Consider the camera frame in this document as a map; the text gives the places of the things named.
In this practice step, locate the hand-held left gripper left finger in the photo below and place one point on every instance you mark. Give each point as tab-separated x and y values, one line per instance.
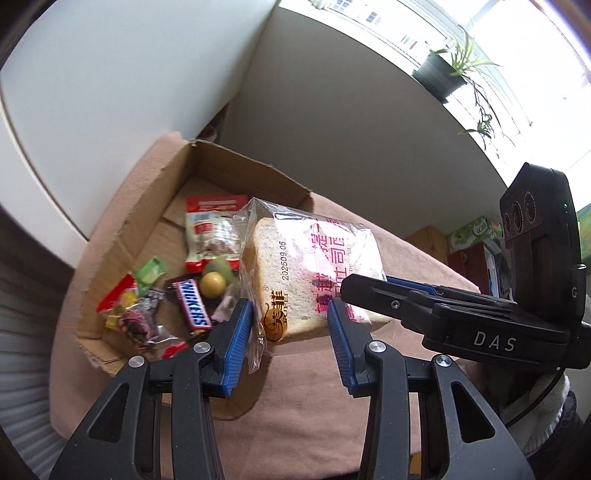
235	346

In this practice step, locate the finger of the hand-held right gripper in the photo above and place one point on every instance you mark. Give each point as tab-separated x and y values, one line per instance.
378	295
415	285

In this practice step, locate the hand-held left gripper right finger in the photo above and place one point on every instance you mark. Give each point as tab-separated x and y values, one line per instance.
339	341

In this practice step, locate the yellow ball candy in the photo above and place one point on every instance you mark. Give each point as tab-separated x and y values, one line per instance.
212	284

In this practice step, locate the sliced bread packet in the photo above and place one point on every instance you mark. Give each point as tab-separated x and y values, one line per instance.
295	277

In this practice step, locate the green candy packet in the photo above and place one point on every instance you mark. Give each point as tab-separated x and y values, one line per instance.
150	272

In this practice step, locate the red white snack packet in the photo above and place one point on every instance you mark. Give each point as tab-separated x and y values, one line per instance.
210	230

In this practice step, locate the cardboard box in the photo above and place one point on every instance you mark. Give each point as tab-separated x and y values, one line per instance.
221	175

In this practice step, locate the person's right forearm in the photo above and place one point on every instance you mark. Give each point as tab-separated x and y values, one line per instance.
549	406

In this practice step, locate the small brown carton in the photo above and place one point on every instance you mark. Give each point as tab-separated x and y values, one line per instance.
429	242

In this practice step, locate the red and white box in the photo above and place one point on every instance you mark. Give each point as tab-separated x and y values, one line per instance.
466	263

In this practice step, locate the brown chocolate bar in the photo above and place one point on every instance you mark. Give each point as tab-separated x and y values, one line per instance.
194	307

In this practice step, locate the green printed box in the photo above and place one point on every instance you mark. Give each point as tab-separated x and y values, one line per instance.
471	233

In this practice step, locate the trailing green plant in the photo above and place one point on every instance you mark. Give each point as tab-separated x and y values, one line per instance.
485	124

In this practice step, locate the potted plant in black pot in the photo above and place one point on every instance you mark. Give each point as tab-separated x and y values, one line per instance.
436	76

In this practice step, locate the grey ribbed panel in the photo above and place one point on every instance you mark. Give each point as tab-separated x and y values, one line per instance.
27	323

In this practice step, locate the white window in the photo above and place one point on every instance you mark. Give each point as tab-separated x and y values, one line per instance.
508	27

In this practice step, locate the white cabinet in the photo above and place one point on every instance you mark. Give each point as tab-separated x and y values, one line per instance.
115	92

